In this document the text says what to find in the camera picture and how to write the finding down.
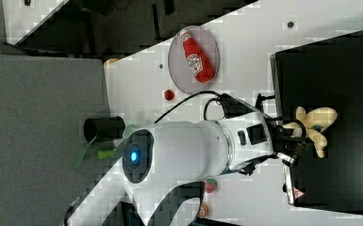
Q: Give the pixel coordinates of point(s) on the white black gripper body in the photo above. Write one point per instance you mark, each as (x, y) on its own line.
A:
(254, 137)

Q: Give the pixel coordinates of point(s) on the yellow plush peeled banana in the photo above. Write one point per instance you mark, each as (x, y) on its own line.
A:
(316, 122)

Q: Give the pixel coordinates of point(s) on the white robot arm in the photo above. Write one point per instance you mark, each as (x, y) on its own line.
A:
(161, 168)

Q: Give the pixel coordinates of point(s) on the red green plush strawberry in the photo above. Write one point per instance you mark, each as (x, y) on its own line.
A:
(210, 184)

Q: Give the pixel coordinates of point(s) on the red plush ketchup bottle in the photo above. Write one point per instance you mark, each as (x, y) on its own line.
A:
(198, 62)

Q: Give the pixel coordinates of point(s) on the orange plush toy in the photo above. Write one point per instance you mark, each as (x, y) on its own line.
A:
(203, 212)

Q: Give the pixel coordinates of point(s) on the round grey plate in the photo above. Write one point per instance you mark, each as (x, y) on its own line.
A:
(178, 66)

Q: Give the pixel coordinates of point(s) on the green plastic object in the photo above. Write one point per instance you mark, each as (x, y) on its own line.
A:
(101, 153)

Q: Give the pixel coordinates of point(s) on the black cylinder cup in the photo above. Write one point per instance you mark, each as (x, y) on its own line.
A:
(103, 129)

